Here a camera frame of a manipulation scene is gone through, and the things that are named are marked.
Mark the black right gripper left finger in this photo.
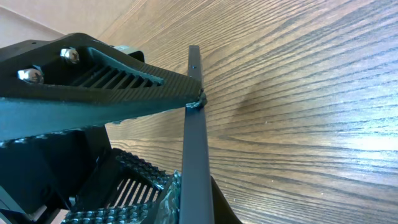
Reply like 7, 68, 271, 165
63, 148, 181, 223

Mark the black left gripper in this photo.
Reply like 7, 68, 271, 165
1, 126, 111, 223

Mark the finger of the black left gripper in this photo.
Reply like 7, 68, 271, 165
1, 33, 203, 141

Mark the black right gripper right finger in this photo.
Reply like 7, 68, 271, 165
211, 177, 242, 224

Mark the blue Galaxy smartphone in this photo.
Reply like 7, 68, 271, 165
179, 45, 215, 224

